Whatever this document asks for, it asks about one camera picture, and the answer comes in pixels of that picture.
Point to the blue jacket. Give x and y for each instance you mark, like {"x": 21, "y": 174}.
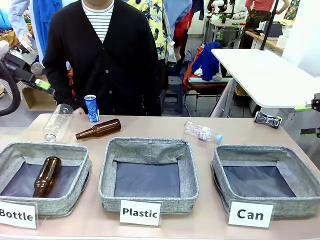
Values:
{"x": 207, "y": 62}

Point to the person in black cardigan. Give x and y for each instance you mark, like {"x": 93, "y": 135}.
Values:
{"x": 120, "y": 62}

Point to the cardboard box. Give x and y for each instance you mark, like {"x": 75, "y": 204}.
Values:
{"x": 37, "y": 98}

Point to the white Plastic label sign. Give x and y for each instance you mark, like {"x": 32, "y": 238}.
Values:
{"x": 140, "y": 212}

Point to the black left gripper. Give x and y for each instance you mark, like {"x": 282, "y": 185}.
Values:
{"x": 15, "y": 64}

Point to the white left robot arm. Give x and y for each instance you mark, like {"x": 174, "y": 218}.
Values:
{"x": 3, "y": 48}

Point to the blue drink can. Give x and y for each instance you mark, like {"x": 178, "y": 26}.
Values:
{"x": 92, "y": 108}

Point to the black stand pole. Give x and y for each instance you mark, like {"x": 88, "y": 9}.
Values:
{"x": 270, "y": 22}

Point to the person's right hand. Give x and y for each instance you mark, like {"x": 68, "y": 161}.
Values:
{"x": 80, "y": 111}

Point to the yellow floral shirt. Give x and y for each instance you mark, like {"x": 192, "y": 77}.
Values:
{"x": 156, "y": 22}

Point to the small blue-capped water bottle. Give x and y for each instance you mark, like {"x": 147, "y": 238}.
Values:
{"x": 202, "y": 132}

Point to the white Bottle label sign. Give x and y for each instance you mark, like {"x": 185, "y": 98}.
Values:
{"x": 15, "y": 215}

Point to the grey fabric basket bottle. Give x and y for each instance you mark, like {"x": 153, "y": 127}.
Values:
{"x": 15, "y": 152}

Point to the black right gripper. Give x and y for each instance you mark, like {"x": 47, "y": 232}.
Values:
{"x": 317, "y": 102}

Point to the crushed black silver can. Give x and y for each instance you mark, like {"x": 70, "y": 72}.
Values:
{"x": 268, "y": 120}

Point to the person in red shirt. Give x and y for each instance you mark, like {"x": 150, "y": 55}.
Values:
{"x": 257, "y": 17}

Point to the grey fabric basket plastic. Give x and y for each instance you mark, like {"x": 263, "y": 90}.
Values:
{"x": 147, "y": 147}

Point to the grey hanging tag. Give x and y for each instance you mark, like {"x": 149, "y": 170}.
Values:
{"x": 171, "y": 52}

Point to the white Can label sign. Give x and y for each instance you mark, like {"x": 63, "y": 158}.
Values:
{"x": 250, "y": 214}

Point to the large clear plastic bottle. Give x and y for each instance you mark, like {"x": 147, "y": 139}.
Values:
{"x": 58, "y": 122}

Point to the grey fabric basket can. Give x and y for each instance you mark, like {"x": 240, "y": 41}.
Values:
{"x": 287, "y": 156}

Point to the red garment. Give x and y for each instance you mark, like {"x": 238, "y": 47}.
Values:
{"x": 182, "y": 27}

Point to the orange jacket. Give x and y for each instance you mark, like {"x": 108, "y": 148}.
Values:
{"x": 190, "y": 72}

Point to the black plastic stool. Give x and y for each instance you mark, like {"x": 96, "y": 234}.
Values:
{"x": 172, "y": 95}

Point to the brown glass beer bottle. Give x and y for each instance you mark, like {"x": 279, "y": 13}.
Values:
{"x": 47, "y": 175}
{"x": 100, "y": 128}

